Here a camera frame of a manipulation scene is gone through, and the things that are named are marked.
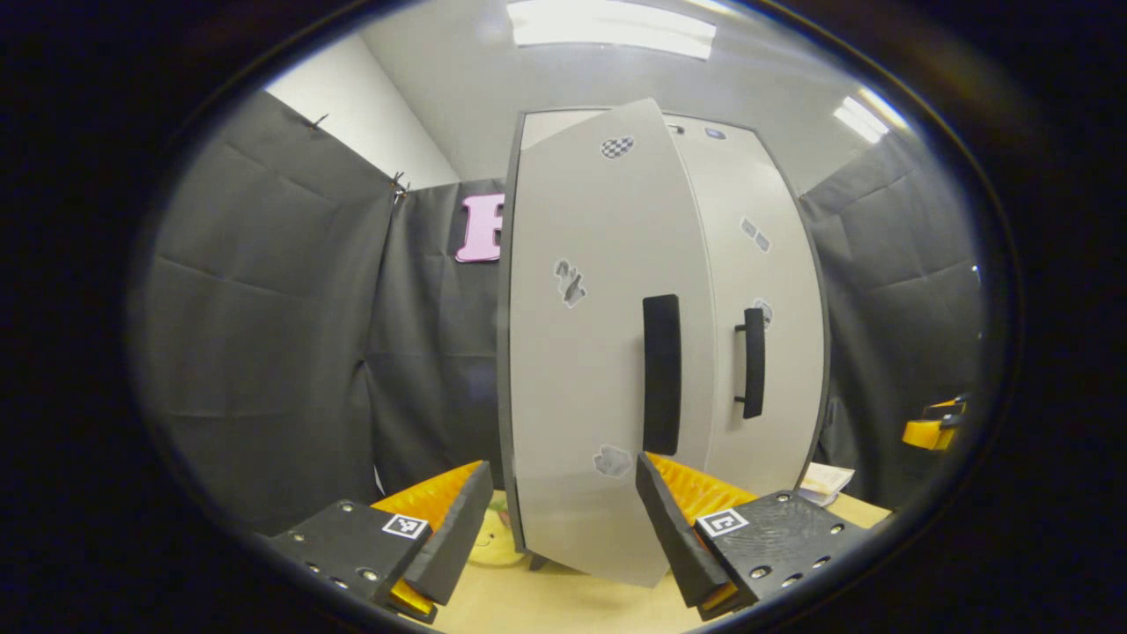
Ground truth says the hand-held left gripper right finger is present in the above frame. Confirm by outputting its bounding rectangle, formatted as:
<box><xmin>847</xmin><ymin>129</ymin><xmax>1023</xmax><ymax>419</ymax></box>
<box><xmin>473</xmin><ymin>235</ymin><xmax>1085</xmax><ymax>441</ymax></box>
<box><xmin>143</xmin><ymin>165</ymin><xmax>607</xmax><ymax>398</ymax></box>
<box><xmin>634</xmin><ymin>452</ymin><xmax>873</xmax><ymax>619</ymax></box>

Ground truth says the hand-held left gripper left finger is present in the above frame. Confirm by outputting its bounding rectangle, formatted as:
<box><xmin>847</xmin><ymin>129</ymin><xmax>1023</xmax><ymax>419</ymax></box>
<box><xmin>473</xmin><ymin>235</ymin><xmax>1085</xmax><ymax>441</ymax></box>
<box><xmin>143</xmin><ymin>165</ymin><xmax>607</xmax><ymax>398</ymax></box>
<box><xmin>264</xmin><ymin>460</ymin><xmax>496</xmax><ymax>624</ymax></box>

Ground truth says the grey shoe cabinet door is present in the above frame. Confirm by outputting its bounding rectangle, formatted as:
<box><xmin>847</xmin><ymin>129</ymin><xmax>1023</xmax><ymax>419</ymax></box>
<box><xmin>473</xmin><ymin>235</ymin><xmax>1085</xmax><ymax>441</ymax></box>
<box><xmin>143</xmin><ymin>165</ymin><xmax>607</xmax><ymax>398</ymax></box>
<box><xmin>509</xmin><ymin>98</ymin><xmax>718</xmax><ymax>588</ymax></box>
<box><xmin>665</xmin><ymin>114</ymin><xmax>829</xmax><ymax>498</ymax></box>

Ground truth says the grey shoe cabinet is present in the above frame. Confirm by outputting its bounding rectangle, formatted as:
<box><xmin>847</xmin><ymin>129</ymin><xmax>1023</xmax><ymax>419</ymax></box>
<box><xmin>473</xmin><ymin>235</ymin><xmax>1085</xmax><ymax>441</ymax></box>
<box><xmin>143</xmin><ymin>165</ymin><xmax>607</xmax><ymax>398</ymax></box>
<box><xmin>496</xmin><ymin>107</ymin><xmax>833</xmax><ymax>573</ymax></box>

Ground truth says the yellow plush toy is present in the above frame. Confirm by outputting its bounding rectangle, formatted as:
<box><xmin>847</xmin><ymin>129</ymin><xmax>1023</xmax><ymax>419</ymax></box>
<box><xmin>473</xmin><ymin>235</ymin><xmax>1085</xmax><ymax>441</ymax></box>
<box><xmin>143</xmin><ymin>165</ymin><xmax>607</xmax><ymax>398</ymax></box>
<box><xmin>467</xmin><ymin>502</ymin><xmax>529</xmax><ymax>567</ymax></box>

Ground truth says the white booklet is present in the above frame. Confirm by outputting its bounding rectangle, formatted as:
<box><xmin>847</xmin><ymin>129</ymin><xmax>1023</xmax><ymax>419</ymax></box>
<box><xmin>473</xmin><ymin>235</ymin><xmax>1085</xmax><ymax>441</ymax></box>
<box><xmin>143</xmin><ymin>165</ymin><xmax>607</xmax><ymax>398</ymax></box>
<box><xmin>797</xmin><ymin>462</ymin><xmax>857</xmax><ymax>509</ymax></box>

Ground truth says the black backdrop cloth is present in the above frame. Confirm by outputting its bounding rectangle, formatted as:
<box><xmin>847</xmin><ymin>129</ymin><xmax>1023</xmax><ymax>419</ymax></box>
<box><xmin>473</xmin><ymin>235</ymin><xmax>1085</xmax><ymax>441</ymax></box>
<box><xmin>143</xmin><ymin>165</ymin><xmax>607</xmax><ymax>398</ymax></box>
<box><xmin>132</xmin><ymin>88</ymin><xmax>987</xmax><ymax>538</ymax></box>

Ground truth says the small ceiling light panel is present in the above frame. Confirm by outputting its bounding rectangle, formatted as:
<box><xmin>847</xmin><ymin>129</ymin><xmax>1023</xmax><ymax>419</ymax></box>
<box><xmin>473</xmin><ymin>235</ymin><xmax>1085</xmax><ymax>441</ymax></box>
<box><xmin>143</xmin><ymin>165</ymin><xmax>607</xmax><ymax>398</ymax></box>
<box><xmin>832</xmin><ymin>84</ymin><xmax>908</xmax><ymax>146</ymax></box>

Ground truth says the large ceiling light panel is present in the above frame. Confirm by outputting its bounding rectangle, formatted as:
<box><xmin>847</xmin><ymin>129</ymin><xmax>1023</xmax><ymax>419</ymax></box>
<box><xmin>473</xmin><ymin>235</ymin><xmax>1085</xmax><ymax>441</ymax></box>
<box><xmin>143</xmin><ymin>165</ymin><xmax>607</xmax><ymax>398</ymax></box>
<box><xmin>506</xmin><ymin>0</ymin><xmax>718</xmax><ymax>61</ymax></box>

